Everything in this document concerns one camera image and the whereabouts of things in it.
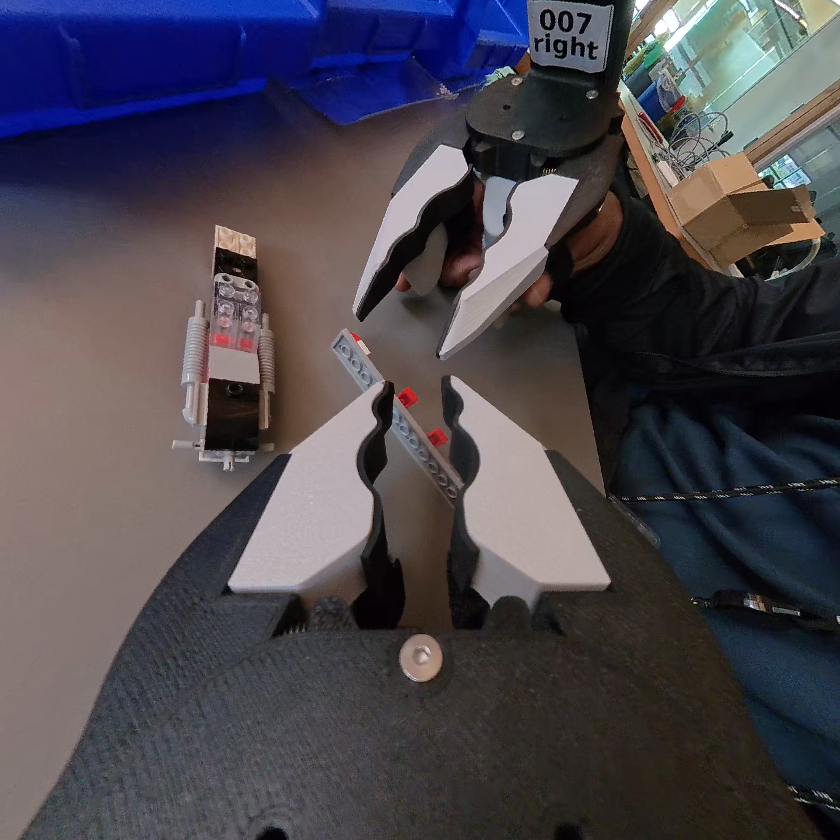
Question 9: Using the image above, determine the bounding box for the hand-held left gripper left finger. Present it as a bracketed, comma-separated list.
[226, 381, 406, 624]

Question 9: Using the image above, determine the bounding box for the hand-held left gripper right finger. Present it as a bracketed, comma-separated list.
[441, 375, 613, 610]

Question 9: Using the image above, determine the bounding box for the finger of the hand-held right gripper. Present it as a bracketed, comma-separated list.
[436, 176, 581, 362]
[352, 144, 475, 324]

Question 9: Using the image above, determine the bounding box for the grey red toy brick plate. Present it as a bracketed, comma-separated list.
[330, 328, 468, 508]

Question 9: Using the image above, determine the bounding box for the person's right hand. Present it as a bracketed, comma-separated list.
[394, 187, 626, 328]

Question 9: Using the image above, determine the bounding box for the wooden workbench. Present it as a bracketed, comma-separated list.
[618, 85, 729, 273]

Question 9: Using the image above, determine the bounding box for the black white toy brick vehicle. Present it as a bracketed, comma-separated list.
[172, 225, 277, 473]

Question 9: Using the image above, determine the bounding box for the brown cardboard box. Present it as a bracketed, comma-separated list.
[669, 154, 763, 247]
[705, 185, 826, 270]

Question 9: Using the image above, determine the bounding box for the person's torso in blue hoodie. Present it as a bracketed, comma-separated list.
[610, 400, 840, 821]

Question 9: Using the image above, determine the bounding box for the bundle of grey cables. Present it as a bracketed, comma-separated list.
[656, 110, 735, 166]

